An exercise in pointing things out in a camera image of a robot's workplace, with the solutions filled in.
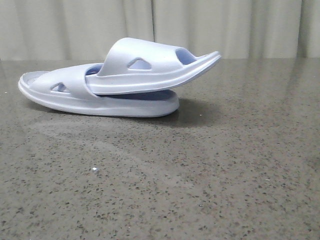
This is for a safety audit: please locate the light blue slipper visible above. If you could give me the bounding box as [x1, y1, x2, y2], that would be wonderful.
[18, 63, 179, 117]
[85, 37, 221, 95]

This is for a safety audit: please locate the beige background curtain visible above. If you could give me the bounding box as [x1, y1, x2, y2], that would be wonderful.
[0, 0, 320, 61]

